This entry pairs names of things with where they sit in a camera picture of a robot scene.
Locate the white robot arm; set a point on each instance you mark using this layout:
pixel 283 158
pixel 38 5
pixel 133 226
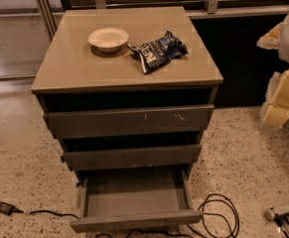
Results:
pixel 283 48

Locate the grey drawer cabinet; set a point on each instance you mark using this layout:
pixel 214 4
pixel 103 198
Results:
pixel 75 76

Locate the white bowl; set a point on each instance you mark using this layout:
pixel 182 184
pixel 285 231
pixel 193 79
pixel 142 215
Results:
pixel 108 40

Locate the blue chip bag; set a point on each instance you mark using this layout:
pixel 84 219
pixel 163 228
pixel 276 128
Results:
pixel 159 52

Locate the black power adapter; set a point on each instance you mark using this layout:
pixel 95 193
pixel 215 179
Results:
pixel 8 209

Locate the grey middle drawer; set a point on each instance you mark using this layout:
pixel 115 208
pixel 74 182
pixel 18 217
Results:
pixel 131 158

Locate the grey bottom drawer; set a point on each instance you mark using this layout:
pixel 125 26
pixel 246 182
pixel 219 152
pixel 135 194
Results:
pixel 135 198

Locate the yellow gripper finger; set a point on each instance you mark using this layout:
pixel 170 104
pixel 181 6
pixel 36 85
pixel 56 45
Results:
pixel 275 110
pixel 270 41

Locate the grey drawer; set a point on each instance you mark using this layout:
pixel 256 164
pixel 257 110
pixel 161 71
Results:
pixel 131 158
pixel 124 122
pixel 135 198

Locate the white power strip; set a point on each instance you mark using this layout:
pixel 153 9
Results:
pixel 277 211

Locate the grey top drawer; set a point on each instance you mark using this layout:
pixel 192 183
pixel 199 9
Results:
pixel 124 122

